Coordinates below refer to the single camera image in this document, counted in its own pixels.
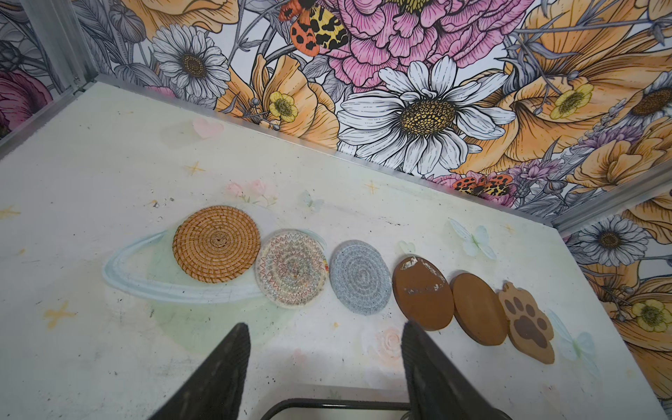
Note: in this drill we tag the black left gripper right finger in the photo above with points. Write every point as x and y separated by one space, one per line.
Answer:
436 388

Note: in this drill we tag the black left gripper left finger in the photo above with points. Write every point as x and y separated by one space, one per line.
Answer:
215 389

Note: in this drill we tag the plain brown wooden coaster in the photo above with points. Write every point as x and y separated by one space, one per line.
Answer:
478 310

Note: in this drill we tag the scratched dark brown wooden coaster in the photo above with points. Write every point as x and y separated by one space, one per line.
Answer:
423 294

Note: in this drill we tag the cork paw print coaster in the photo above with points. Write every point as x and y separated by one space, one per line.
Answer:
530 330

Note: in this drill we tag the grey-blue braided rope coaster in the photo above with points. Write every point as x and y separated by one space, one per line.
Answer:
360 278

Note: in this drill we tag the round woven rattan coaster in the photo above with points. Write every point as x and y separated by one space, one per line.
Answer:
216 244

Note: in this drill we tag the white strawberry print tray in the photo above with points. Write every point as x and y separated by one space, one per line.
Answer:
311 408

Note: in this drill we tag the aluminium corner post right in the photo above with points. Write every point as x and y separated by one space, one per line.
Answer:
652 183

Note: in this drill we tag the aluminium corner post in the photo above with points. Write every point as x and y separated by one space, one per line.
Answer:
652 183
59 32

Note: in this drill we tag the aluminium corner post left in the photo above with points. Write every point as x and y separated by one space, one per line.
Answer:
59 32

